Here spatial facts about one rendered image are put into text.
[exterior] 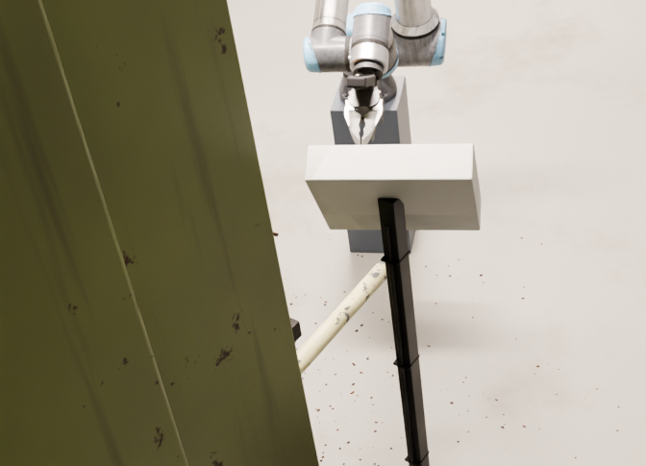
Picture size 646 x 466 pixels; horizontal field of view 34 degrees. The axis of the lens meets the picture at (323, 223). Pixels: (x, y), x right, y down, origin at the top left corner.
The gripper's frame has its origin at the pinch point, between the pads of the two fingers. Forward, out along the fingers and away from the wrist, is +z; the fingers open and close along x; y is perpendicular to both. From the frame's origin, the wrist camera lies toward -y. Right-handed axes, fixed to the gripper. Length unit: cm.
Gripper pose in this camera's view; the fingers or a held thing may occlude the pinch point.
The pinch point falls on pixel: (360, 142)
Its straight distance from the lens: 239.1
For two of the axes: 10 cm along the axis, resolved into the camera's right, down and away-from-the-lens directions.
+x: -9.8, 0.0, 2.1
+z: -0.8, 9.3, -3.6
